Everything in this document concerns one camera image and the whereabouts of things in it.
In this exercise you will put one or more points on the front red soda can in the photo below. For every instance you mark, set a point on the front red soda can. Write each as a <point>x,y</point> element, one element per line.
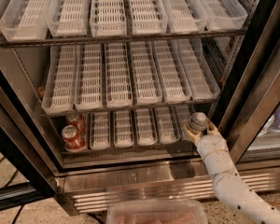
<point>73,139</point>

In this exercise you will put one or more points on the top shelf tray two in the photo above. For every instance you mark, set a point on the top shelf tray two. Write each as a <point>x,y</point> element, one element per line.
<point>68,17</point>

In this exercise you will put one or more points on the bottom shelf tray five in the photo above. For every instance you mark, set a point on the bottom shelf tray five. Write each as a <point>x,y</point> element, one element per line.
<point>166,124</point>

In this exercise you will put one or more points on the bottom shelf tray four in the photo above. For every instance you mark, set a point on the bottom shelf tray four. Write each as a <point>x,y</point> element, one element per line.
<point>145,127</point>

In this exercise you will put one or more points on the stainless steel fridge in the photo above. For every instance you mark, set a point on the stainless steel fridge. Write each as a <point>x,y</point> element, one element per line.
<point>90,181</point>

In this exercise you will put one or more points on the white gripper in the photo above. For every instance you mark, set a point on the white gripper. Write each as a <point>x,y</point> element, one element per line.
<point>210,144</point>

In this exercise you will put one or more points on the top shelf tray five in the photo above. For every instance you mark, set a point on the top shelf tray five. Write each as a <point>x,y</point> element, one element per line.
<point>185,16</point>

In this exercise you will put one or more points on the top shelf tray three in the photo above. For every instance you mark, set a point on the top shelf tray three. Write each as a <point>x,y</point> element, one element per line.
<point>108,18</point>

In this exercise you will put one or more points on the shelf tray four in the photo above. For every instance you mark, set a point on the shelf tray four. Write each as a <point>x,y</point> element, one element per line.
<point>145,127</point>
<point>145,77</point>
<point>148,17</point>

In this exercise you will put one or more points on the bottom shelf tray three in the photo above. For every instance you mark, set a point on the bottom shelf tray three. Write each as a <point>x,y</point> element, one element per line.
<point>123,129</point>

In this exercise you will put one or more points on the middle shelf tray two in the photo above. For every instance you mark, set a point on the middle shelf tray two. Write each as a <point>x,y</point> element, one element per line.
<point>89,84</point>

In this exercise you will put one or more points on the middle shelf tray three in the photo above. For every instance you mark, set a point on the middle shelf tray three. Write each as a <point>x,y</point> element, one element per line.
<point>117,76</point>

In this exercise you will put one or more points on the top shelf tray six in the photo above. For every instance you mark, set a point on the top shelf tray six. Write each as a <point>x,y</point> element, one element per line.
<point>224,14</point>

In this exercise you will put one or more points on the middle shelf tray five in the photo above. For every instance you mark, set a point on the middle shelf tray five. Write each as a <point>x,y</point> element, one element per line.
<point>173,80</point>

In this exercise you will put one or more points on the middle shelf tray six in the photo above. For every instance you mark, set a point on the middle shelf tray six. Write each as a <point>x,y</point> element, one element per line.
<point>200,77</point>

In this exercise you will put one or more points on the shelf tray five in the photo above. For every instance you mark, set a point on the shelf tray five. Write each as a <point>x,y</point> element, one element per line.
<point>185,16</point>
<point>166,124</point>
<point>173,80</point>

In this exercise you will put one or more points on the clear plastic food container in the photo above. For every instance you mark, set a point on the clear plastic food container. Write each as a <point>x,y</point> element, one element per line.
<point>157,212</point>

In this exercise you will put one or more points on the red soda can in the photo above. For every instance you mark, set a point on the red soda can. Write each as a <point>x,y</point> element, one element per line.
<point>77,120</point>
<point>73,139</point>

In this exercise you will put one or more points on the shelf tray three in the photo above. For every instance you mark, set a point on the shelf tray three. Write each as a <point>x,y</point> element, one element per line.
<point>117,76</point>
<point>123,129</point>
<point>108,18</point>

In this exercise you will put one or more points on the bottom shelf tray two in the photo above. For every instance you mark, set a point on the bottom shelf tray two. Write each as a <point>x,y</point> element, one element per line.
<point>100,131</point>

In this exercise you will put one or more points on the top shelf tray four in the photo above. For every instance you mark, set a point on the top shelf tray four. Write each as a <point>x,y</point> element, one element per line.
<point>148,17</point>

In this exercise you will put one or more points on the shelf tray one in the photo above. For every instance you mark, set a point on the shelf tray one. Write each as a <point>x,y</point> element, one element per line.
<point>59,91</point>
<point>85,133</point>
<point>25,20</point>

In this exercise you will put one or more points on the bottom shelf tray one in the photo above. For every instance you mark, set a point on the bottom shelf tray one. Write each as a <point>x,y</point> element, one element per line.
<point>85,133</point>

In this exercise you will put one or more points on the glass fridge door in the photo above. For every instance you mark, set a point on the glass fridge door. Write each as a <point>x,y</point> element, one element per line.
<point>255,134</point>

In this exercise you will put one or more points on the shelf tray two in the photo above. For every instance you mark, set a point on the shelf tray two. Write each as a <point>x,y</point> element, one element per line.
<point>100,131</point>
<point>89,84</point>
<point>68,17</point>

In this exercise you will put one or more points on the middle shelf tray four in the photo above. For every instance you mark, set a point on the middle shelf tray four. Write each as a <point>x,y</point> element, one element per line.
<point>145,77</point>

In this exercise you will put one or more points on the bottom shelf tray six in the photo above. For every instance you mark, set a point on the bottom shelf tray six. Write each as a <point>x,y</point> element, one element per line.
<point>183,113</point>

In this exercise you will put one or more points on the rear red soda can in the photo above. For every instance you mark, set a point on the rear red soda can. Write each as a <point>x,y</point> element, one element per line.
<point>77,120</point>

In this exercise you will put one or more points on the top shelf tray one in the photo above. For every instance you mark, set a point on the top shelf tray one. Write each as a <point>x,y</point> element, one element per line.
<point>25,20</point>

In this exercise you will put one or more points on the middle shelf tray one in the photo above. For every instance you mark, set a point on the middle shelf tray one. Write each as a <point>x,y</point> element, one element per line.
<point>59,91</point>

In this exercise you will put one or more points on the shelf tray six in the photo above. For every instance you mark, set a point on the shelf tray six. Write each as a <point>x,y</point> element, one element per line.
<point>200,77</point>
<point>224,14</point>
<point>183,113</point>

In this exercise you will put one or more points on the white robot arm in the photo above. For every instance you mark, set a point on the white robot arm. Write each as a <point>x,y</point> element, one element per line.
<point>227,184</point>

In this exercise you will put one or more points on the clear plastic water bottle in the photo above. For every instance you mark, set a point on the clear plastic water bottle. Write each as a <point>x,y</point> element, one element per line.
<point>198,121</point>

